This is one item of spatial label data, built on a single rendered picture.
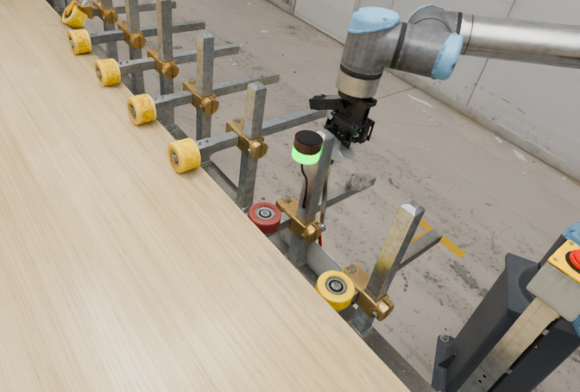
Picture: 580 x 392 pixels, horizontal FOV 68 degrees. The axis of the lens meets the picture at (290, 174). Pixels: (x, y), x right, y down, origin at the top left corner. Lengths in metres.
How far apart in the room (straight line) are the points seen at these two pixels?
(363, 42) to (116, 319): 0.69
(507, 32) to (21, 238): 1.09
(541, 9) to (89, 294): 3.22
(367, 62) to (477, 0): 2.87
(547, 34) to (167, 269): 0.91
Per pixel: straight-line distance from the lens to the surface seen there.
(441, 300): 2.25
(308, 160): 0.91
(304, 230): 1.08
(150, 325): 0.86
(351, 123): 0.96
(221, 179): 1.45
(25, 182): 1.18
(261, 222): 1.02
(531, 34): 1.05
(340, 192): 1.22
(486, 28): 1.03
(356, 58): 0.89
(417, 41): 0.88
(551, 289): 0.73
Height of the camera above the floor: 1.63
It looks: 38 degrees down
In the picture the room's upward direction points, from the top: 11 degrees clockwise
